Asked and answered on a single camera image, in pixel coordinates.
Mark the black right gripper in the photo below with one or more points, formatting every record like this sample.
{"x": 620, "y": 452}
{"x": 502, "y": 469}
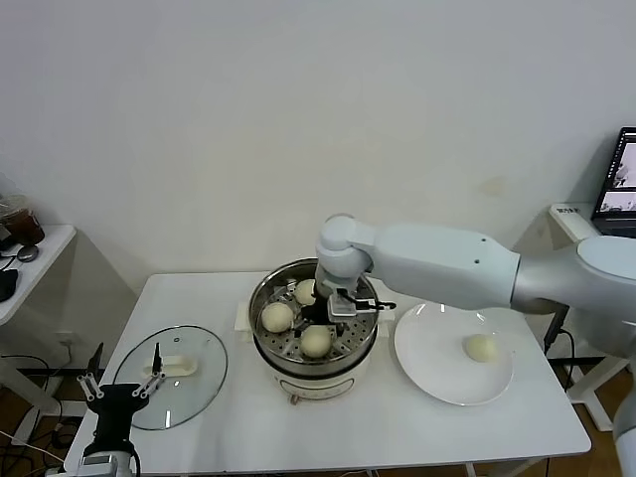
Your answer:
{"x": 314, "y": 313}

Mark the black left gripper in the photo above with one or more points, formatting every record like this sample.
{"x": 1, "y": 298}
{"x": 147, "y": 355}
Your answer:
{"x": 116, "y": 402}

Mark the white steamed baozi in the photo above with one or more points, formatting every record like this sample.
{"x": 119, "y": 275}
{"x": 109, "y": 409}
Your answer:
{"x": 481, "y": 348}
{"x": 315, "y": 343}
{"x": 276, "y": 318}
{"x": 304, "y": 292}

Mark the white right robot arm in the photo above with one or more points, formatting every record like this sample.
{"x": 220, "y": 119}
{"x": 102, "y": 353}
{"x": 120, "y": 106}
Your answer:
{"x": 447, "y": 268}

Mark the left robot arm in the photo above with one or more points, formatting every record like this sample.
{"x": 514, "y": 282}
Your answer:
{"x": 124, "y": 451}

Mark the stainless steel steamer basket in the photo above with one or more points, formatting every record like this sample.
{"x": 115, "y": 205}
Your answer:
{"x": 278, "y": 343}

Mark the white electric cooker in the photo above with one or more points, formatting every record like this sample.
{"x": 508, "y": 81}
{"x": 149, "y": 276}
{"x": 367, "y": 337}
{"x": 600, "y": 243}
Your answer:
{"x": 318, "y": 382}

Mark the white round plate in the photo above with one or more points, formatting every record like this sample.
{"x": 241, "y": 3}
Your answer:
{"x": 427, "y": 358}

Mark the white side table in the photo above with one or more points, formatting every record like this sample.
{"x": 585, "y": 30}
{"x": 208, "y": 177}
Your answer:
{"x": 45, "y": 253}
{"x": 571, "y": 221}

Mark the plastic cup of iced coffee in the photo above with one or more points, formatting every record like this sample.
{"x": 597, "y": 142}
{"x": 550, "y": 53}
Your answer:
{"x": 27, "y": 228}

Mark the white label sticker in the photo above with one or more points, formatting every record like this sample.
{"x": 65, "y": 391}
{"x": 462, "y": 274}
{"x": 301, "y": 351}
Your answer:
{"x": 568, "y": 210}

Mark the open black laptop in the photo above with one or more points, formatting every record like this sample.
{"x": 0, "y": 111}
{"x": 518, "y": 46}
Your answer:
{"x": 618, "y": 169}

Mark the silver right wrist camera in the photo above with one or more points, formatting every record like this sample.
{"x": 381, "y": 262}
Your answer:
{"x": 343, "y": 310}

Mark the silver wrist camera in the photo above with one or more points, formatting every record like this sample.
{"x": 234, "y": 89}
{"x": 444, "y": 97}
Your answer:
{"x": 343, "y": 310}
{"x": 99, "y": 463}

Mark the white wall socket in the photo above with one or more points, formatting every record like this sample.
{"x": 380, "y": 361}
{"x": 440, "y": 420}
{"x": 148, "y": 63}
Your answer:
{"x": 67, "y": 340}

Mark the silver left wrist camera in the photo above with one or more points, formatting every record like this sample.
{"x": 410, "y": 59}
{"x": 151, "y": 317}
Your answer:
{"x": 99, "y": 463}

